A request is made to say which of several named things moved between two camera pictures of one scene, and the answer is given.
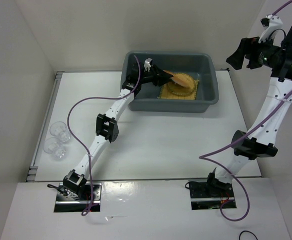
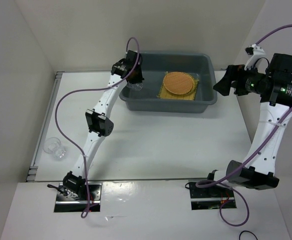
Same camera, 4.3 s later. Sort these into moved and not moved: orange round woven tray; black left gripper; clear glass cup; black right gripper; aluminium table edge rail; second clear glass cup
Moved: orange round woven tray; clear glass cup; black right gripper; black left gripper
Not moved: second clear glass cup; aluminium table edge rail
